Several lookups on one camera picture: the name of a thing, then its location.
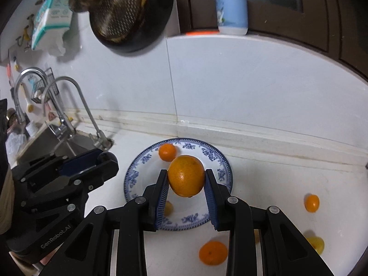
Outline small kumquat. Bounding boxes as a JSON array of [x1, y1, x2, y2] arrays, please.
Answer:
[[304, 194, 320, 213]]

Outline yellow fruit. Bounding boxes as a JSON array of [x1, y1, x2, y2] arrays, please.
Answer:
[[306, 236, 325, 256]]

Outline black hanging pan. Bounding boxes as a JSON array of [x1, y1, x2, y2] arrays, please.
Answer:
[[89, 0, 175, 54]]

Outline teal and white paper packet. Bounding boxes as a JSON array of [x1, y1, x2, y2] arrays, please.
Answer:
[[31, 0, 83, 57]]

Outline dark wooden cabinet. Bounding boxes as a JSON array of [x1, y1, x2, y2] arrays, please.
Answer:
[[175, 0, 368, 81]]

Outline black wire rack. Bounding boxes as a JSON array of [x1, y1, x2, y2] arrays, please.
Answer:
[[31, 67, 63, 104]]

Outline thin steel faucet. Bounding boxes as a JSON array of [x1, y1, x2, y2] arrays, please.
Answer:
[[41, 76, 112, 152]]

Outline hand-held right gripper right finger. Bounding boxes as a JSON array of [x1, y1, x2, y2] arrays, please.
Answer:
[[204, 169, 342, 276]]

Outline medium mandarin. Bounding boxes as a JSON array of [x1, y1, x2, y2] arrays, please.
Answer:
[[198, 240, 229, 266]]

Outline clear plastic bag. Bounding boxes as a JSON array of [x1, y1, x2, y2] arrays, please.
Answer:
[[6, 133, 28, 165]]

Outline large orange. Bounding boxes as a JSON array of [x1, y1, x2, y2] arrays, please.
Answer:
[[167, 155, 206, 198]]

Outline steel sink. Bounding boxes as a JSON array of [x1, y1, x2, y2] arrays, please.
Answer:
[[16, 123, 97, 168]]

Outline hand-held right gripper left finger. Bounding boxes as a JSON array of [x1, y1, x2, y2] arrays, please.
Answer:
[[37, 169, 169, 276]]

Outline orange flat item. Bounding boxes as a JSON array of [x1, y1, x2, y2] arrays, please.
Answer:
[[185, 30, 221, 36]]

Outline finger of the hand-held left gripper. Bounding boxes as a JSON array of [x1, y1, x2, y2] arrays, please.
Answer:
[[21, 152, 120, 212], [11, 149, 104, 194]]

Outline tall steel faucet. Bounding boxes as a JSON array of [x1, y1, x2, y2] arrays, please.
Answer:
[[14, 67, 49, 125]]

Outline light blue plastic bottle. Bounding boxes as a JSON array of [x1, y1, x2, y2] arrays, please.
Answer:
[[213, 0, 249, 36]]

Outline blue and white plate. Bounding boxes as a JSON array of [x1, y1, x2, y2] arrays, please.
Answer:
[[124, 138, 233, 232]]

